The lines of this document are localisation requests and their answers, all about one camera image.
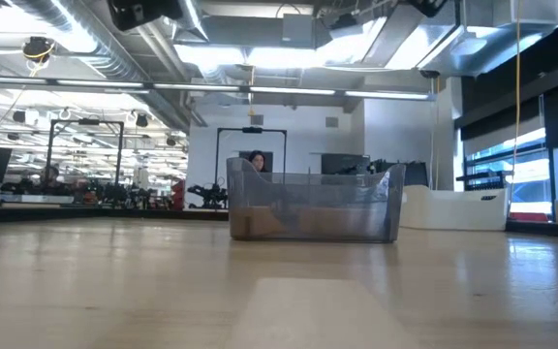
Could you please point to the grey translucent plastic bin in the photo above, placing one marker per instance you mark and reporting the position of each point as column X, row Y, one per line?
column 318, row 194

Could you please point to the orange wooden block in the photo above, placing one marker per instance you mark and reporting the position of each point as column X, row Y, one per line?
column 259, row 223

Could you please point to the black background robot arm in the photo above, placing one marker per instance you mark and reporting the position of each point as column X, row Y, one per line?
column 208, row 196

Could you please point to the long ceiling light strip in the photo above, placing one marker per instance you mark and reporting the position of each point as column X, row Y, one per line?
column 288, row 90

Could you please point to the black cabinet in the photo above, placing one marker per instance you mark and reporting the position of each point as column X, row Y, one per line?
column 417, row 174

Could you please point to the black shelf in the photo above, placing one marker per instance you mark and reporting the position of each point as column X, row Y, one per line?
column 482, row 178

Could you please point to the red chair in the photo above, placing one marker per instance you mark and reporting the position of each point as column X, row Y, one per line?
column 178, row 193

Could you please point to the person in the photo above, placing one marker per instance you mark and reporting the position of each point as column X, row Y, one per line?
column 258, row 160
column 51, row 177

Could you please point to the white plastic bin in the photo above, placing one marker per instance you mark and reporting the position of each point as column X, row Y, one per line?
column 458, row 211

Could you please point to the silver round air duct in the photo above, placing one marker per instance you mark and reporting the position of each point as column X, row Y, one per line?
column 114, row 53

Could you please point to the black stand frame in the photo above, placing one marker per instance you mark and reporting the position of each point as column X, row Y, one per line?
column 85, row 122
column 251, row 130

